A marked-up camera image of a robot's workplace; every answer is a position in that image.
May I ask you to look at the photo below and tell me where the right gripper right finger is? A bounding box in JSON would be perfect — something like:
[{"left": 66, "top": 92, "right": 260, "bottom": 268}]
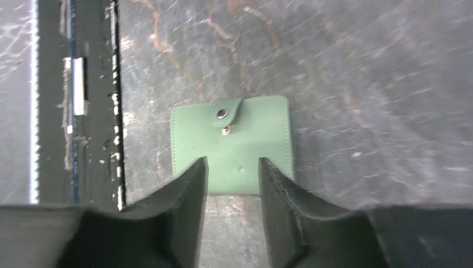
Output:
[{"left": 258, "top": 158, "right": 472, "bottom": 267}]

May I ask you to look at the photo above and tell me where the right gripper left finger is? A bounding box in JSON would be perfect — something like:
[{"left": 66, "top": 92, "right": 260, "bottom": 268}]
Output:
[{"left": 1, "top": 157, "right": 208, "bottom": 267}]

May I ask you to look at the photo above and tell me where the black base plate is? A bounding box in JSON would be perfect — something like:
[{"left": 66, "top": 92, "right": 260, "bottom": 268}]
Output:
[{"left": 30, "top": 1, "right": 126, "bottom": 211}]

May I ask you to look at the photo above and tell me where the white slotted cable duct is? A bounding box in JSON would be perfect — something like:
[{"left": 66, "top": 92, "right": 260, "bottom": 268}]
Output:
[{"left": 29, "top": 0, "right": 40, "bottom": 204}]

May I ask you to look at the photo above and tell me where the green card holder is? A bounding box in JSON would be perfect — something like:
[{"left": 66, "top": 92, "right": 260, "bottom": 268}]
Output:
[{"left": 170, "top": 95, "right": 295, "bottom": 195}]

